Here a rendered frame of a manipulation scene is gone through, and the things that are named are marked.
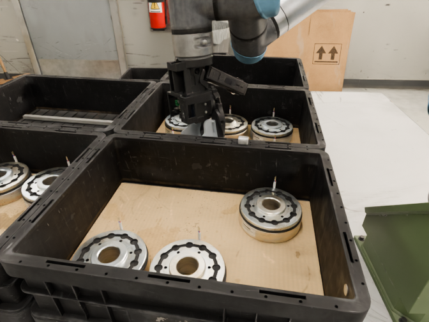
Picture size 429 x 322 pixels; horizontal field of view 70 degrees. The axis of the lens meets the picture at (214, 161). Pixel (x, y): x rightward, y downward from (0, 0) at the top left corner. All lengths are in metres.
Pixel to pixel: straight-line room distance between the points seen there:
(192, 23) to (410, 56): 3.56
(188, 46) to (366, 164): 0.65
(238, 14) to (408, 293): 0.52
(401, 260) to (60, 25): 3.71
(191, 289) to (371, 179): 0.71
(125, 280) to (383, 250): 0.46
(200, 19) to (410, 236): 0.49
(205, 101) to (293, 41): 2.80
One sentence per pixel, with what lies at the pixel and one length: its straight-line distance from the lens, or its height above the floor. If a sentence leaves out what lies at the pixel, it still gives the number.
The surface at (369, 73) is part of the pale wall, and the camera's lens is 3.89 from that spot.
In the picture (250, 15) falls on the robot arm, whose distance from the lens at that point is 0.58.
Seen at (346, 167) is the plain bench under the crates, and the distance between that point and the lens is 0.97.
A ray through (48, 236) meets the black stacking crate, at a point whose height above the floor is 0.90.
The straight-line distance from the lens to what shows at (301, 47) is 3.38.
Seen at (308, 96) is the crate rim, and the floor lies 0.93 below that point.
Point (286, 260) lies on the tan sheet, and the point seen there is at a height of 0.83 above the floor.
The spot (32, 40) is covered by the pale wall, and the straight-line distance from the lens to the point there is 4.10.
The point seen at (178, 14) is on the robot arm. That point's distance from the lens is 0.58.
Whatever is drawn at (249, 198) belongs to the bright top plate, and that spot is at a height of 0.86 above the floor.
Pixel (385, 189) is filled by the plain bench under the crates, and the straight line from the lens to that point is 0.92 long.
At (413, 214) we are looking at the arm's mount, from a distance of 0.56.
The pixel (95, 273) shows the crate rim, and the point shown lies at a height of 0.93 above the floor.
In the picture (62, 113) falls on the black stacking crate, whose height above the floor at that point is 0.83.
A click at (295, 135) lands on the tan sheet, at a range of 0.81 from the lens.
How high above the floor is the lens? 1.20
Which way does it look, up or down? 33 degrees down
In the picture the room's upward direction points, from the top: straight up
